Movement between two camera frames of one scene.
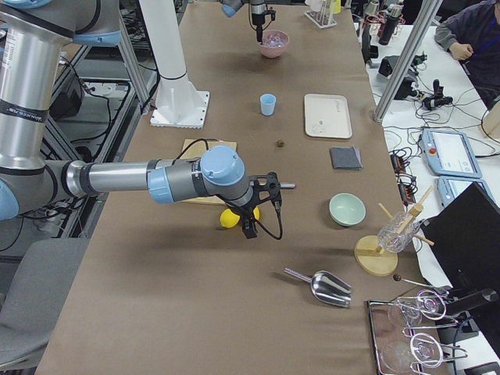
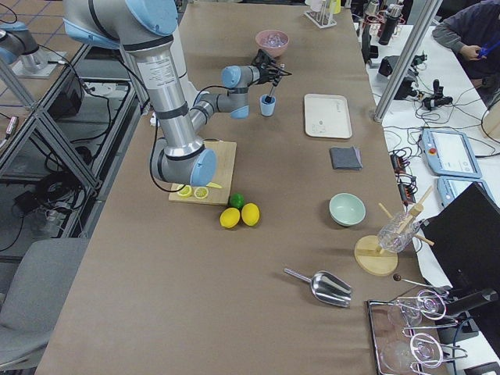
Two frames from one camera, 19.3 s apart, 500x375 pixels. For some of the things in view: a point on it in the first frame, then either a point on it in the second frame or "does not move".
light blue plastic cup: x=267 y=103 does not move
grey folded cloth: x=347 y=158 does not move
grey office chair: x=37 y=292 does not move
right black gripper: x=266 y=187 → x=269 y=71
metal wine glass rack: x=396 y=351 does not move
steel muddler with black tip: x=287 y=185 → x=269 y=98
